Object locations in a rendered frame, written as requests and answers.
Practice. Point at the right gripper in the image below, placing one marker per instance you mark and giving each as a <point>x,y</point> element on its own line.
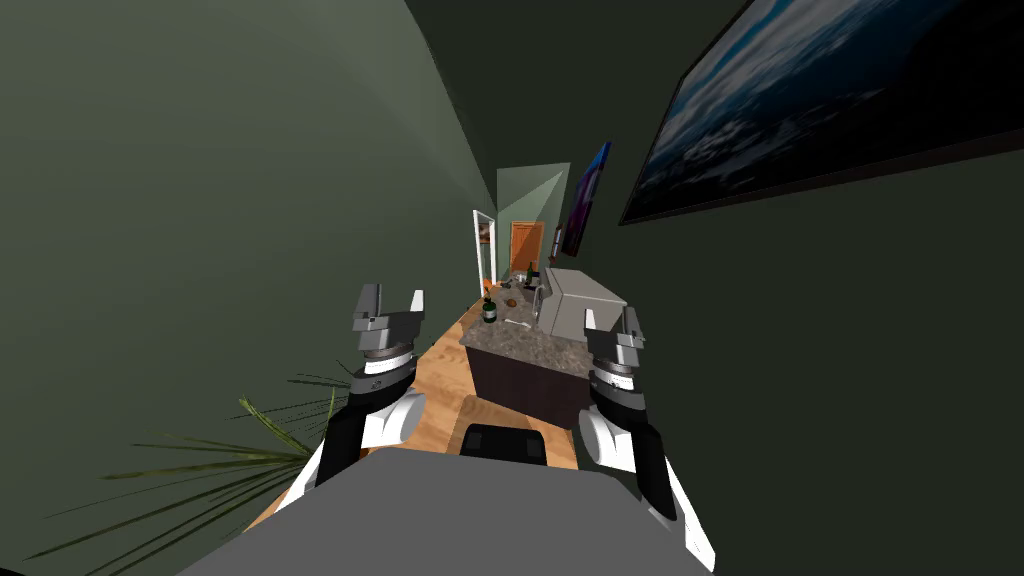
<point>618,348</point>

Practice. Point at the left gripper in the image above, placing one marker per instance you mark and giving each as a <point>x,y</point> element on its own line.
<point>390,330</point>

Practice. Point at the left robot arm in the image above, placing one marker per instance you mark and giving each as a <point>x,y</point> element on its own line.
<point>376,412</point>

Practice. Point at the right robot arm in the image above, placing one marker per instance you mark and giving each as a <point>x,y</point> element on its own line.
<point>632,436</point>

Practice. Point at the white framed door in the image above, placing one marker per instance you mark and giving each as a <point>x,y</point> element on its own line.
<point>478,252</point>

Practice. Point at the dark counter with stone top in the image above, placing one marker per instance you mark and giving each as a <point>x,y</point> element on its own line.
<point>524,376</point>

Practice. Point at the orange wooden door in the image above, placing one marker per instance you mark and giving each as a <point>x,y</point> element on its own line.
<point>526,248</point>

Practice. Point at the green palm plant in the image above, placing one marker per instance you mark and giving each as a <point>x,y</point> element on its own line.
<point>240,460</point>

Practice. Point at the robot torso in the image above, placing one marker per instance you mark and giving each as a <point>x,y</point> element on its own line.
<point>448,520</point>

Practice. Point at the large blue cloud picture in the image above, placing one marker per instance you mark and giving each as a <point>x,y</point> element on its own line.
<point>808,88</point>

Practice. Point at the blue purple wall picture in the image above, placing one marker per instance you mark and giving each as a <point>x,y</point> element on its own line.
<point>586,200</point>

